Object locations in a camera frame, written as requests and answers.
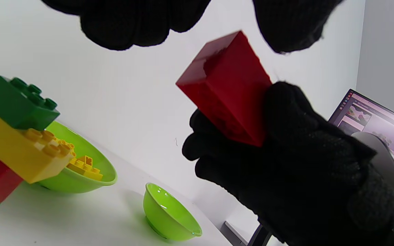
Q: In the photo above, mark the person's left hand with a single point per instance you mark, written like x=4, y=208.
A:
x=303, y=177

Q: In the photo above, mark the black computer monitor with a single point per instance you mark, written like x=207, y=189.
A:
x=371, y=116

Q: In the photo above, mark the person's right hand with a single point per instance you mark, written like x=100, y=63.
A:
x=132, y=20

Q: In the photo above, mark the small green toy brick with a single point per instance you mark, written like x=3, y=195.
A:
x=12, y=102

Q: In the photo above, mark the dark grey handheld controller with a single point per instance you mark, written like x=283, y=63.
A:
x=385, y=160

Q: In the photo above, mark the long yellow toy brick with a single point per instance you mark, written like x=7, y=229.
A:
x=91, y=174
x=12, y=150

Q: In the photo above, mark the small yellow toy brick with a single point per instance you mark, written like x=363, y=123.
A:
x=88, y=160

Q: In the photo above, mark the lime green plastic bowl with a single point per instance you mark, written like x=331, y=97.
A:
x=80, y=186
x=169, y=215

